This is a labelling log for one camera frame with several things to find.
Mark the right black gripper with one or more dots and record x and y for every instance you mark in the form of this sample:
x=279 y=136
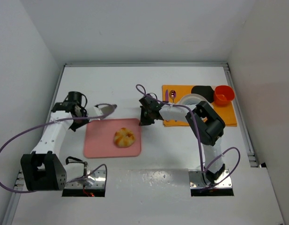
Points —
x=145 y=115

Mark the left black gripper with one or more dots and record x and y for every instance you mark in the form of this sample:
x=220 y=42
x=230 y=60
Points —
x=79 y=116

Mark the metal spatula with wooden handle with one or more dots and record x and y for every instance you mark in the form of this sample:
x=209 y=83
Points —
x=103 y=110

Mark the round golden bread bun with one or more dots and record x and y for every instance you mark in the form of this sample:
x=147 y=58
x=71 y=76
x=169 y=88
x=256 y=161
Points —
x=124 y=138

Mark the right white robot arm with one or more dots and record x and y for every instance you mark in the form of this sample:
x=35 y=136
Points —
x=205 y=123

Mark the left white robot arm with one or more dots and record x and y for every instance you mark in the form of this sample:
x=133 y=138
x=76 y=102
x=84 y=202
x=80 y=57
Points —
x=42 y=168

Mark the iridescent purple table knife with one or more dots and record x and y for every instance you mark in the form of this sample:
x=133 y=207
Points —
x=167 y=96

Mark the orange cloth placemat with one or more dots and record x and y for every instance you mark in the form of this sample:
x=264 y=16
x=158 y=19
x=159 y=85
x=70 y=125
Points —
x=225 y=112

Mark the iridescent purple spoon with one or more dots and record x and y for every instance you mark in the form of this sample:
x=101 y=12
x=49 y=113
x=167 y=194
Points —
x=172 y=95

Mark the white ribbed plate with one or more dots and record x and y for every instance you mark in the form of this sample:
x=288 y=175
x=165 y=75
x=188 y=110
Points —
x=192 y=99

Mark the pink plastic tray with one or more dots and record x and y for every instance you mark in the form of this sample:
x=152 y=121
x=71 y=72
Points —
x=98 y=142

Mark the black hexagonal coaster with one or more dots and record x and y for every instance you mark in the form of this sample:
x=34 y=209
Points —
x=206 y=91

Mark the orange plastic cup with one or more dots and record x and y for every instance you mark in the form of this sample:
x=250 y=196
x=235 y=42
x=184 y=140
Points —
x=223 y=95

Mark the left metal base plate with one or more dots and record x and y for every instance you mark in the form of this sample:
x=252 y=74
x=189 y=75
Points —
x=94 y=181

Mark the metal base plate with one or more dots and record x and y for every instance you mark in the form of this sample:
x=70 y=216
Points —
x=199 y=181
x=94 y=181

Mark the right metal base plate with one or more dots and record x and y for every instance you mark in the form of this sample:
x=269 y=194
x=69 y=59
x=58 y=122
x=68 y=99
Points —
x=199 y=181

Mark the aluminium table frame rail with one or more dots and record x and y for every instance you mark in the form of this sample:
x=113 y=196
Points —
x=153 y=188

